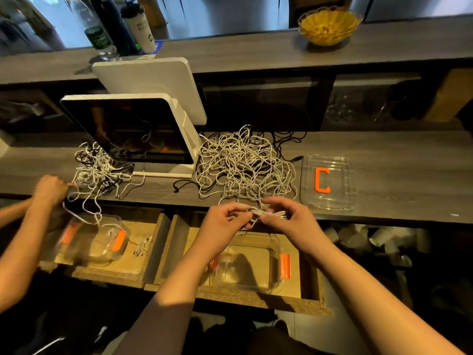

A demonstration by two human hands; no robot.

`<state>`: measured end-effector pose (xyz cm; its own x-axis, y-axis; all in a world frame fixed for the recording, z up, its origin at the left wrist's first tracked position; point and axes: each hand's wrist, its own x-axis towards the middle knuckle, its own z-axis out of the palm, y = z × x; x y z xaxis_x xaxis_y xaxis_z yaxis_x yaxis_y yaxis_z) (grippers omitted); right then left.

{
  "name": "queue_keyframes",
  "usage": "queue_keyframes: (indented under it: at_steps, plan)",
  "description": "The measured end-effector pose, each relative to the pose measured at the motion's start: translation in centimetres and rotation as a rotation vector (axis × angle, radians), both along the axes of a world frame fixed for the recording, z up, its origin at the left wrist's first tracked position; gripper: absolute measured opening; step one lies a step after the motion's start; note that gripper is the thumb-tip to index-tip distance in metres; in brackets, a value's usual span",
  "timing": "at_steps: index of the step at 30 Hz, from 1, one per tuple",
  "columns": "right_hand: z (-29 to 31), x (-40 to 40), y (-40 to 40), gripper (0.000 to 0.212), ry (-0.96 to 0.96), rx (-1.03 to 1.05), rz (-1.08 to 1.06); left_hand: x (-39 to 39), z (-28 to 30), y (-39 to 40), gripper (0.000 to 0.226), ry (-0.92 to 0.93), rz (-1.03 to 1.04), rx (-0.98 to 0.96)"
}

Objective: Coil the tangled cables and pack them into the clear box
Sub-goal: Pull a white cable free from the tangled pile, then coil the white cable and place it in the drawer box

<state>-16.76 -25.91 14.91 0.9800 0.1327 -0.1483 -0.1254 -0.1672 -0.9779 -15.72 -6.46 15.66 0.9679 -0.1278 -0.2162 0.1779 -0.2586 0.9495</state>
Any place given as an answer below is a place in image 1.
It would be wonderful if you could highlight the pile of white containers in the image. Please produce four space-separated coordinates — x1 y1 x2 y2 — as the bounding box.
325 224 415 269

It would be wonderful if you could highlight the wooden drawer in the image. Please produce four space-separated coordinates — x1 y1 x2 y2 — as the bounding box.
144 214 330 317
37 207 172 289

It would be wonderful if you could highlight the person's right hand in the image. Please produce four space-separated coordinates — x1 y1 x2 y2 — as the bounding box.
262 195 328 254

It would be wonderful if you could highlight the clear lid orange handle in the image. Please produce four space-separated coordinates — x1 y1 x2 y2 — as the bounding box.
299 154 357 213

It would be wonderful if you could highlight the bundle of black cables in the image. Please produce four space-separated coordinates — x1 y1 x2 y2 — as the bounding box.
266 129 307 163

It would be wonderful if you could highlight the yellow woven basket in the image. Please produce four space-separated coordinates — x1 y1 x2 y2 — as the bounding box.
298 5 363 47

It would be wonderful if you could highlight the white paper coffee cup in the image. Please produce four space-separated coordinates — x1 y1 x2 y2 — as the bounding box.
120 2 158 55

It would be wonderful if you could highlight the black thermos bottle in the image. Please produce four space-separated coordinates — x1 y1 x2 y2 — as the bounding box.
89 0 141 56

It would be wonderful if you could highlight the white customer display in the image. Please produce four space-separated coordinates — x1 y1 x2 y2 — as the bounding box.
92 57 208 126

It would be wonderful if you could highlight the clear plastic water bottle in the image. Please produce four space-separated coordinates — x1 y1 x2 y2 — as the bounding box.
67 0 118 60

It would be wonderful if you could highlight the person's left forearm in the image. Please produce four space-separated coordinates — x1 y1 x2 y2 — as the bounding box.
111 251 223 355

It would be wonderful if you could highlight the clear container drawer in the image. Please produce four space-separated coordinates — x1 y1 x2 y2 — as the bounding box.
207 240 293 293
53 216 130 265

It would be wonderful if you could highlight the another person's forearm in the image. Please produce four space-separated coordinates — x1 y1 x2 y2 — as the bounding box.
0 197 34 228
0 205 59 314

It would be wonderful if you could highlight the grey wooden bar counter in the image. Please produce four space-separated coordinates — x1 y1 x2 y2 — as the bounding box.
0 14 473 86

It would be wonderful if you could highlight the person's right forearm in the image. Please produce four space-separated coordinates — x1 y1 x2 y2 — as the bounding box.
306 236 467 355

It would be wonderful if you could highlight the flat cardboard sheet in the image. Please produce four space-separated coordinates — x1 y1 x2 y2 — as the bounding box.
425 68 473 123

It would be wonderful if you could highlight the person's left hand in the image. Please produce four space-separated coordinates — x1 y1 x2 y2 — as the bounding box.
194 202 254 262

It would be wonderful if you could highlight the black cable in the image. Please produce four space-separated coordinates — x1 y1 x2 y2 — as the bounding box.
173 177 201 195

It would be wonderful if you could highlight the white touchscreen monitor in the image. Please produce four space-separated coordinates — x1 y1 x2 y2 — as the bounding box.
61 94 202 179

